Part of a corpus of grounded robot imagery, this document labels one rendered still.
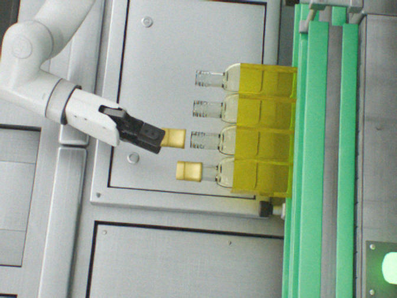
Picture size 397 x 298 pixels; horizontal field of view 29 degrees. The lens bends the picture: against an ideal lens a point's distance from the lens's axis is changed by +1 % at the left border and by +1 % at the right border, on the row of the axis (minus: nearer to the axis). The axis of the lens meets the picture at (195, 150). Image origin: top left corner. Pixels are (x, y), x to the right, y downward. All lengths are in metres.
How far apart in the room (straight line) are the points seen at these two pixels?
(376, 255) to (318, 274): 0.09
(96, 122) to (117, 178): 0.19
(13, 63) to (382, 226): 0.65
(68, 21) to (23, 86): 0.15
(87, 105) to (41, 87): 0.09
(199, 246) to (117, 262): 0.16
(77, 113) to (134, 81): 0.23
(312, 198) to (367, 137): 0.13
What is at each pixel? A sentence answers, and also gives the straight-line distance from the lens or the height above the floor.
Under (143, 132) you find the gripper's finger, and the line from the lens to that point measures 1.31.
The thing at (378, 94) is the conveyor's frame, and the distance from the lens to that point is 1.24.
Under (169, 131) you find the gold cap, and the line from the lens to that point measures 1.32.
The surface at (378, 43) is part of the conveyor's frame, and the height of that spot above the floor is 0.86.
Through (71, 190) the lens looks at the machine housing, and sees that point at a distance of 1.46.
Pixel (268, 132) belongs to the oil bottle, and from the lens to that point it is 1.32.
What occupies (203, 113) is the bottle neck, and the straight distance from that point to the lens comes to 1.34.
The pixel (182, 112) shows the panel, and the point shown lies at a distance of 1.48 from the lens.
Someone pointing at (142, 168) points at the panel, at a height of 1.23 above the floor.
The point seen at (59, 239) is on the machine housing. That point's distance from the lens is 1.44.
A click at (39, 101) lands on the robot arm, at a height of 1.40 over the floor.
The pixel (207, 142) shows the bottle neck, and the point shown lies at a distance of 1.32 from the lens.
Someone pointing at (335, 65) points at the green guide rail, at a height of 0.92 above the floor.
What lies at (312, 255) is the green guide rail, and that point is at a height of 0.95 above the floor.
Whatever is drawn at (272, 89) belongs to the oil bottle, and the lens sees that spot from 1.35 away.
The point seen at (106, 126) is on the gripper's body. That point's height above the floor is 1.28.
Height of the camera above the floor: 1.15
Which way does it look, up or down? 1 degrees down
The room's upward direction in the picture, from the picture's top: 85 degrees counter-clockwise
